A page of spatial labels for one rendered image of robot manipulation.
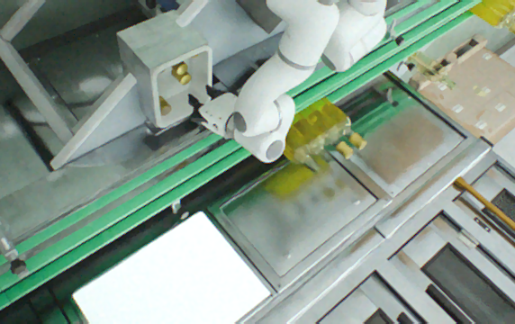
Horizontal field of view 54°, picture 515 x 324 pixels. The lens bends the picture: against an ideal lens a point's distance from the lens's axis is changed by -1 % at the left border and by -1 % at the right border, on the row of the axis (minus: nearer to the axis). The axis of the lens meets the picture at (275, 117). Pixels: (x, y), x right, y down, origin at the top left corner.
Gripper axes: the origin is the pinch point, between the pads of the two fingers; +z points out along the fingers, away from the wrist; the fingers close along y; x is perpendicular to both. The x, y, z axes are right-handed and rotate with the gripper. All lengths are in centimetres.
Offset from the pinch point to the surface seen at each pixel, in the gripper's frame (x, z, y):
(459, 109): -246, 102, 326
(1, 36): 2, 72, -28
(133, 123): -10.5, 17.0, -13.8
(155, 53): 13.4, 6.5, -6.7
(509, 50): -310, 165, 552
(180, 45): 13.1, 5.6, -0.1
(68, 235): -18.2, 0.1, -42.8
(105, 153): -12.7, 14.0, -24.5
